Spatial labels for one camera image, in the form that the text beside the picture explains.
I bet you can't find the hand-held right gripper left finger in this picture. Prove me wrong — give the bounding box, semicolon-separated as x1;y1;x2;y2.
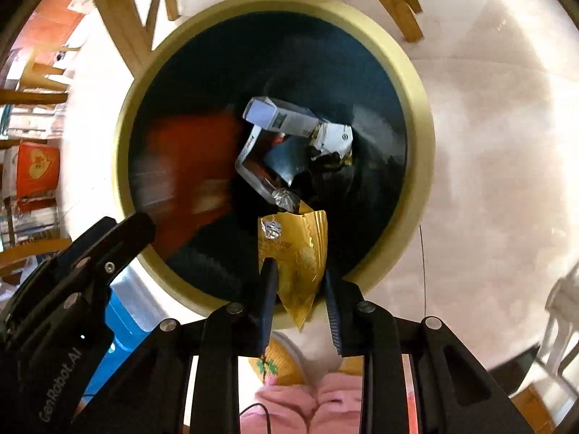
75;258;279;434

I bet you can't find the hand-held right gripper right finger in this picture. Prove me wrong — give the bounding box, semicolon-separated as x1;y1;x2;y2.
323;270;534;434

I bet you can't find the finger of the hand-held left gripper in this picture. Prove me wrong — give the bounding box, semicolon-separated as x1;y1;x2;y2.
59;212;157;322
27;216;118;290

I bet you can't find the gold snack bag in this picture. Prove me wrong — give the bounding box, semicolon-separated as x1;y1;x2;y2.
258;201;327;332

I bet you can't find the red snack bag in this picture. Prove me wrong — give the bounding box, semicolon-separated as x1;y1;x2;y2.
133;113;247;245

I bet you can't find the black gold wrapper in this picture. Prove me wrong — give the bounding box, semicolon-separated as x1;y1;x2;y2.
309;122;354;168

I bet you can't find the dark trash bin yellow rim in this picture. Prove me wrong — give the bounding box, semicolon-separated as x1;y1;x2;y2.
115;0;436;331

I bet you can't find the grey carton with barcode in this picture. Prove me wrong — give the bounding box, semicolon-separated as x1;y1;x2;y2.
243;96;320;139

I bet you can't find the yellow slipper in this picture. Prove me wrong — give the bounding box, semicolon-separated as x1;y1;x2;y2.
338;355;364;376
255;332;308;387

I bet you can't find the blue plastic stool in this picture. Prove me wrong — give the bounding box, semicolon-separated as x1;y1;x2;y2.
84;289;150;399

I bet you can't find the person's right leg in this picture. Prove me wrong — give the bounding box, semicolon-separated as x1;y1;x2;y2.
317;373;363;434

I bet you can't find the orange gift box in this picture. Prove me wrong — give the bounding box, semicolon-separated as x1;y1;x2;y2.
16;141;61;200

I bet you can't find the wooden chair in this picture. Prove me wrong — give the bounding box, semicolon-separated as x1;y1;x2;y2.
0;45;81;106

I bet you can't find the wooden table leg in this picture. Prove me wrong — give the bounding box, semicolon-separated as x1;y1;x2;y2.
346;0;426;42
84;0;182;80

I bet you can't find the white plastic chair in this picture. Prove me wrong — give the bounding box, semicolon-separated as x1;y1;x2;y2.
536;262;579;376

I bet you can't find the black cable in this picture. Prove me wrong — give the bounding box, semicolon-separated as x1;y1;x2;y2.
239;402;273;434

